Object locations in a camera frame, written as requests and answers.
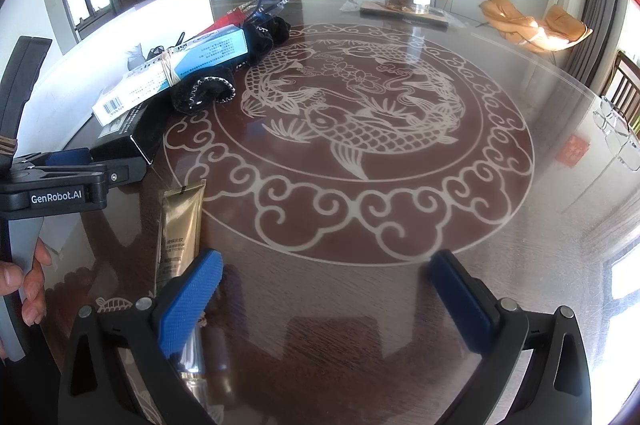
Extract black fabric scrunchie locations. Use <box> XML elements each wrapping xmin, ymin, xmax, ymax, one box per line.
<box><xmin>235</xmin><ymin>16</ymin><xmax>292</xmax><ymax>68</ymax></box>

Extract clear eyeglasses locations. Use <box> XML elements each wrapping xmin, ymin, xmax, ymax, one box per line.
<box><xmin>592</xmin><ymin>97</ymin><xmax>640</xmax><ymax>168</ymax></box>

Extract wooden tray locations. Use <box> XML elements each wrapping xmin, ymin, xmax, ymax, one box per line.
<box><xmin>360</xmin><ymin>0</ymin><xmax>451</xmax><ymax>28</ymax></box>

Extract blue white carton box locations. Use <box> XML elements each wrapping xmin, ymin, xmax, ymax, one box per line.
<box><xmin>91</xmin><ymin>25</ymin><xmax>251</xmax><ymax>127</ymax></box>

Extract dark wooden chair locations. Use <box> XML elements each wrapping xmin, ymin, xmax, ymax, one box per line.
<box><xmin>597</xmin><ymin>50</ymin><xmax>640</xmax><ymax>126</ymax></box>

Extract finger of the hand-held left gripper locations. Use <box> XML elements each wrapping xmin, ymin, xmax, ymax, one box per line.
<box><xmin>30</xmin><ymin>156</ymin><xmax>147</xmax><ymax>194</ymax></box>
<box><xmin>10</xmin><ymin>147</ymin><xmax>92</xmax><ymax>172</ymax></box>

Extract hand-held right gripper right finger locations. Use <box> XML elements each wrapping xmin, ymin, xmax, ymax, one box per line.
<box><xmin>429</xmin><ymin>250</ymin><xmax>593</xmax><ymax>425</ymax></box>

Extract blue transparent hair clip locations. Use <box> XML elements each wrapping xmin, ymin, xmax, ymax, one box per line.
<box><xmin>245</xmin><ymin>0</ymin><xmax>291</xmax><ymax>23</ymax></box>

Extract brown fish-patterned glass desktop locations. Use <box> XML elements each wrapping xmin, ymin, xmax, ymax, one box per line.
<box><xmin>30</xmin><ymin>0</ymin><xmax>640</xmax><ymax>425</ymax></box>

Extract gold cosmetic tube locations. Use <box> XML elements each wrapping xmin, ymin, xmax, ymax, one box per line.
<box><xmin>154</xmin><ymin>179</ymin><xmax>238</xmax><ymax>425</ymax></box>

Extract red hair clip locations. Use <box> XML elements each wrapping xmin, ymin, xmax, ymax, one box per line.
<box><xmin>212</xmin><ymin>2</ymin><xmax>253</xmax><ymax>30</ymax></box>

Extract orange lounge chair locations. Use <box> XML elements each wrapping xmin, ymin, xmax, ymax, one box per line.
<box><xmin>479</xmin><ymin>0</ymin><xmax>593</xmax><ymax>53</ymax></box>

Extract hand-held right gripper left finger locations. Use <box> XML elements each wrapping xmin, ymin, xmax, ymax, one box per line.
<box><xmin>57</xmin><ymin>249</ymin><xmax>224</xmax><ymax>425</ymax></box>

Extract black carton box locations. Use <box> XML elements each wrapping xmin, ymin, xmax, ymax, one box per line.
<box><xmin>90</xmin><ymin>102</ymin><xmax>168</xmax><ymax>166</ymax></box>

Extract person's left hand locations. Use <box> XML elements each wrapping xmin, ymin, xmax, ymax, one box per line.
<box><xmin>0</xmin><ymin>239</ymin><xmax>52</xmax><ymax>327</ymax></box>

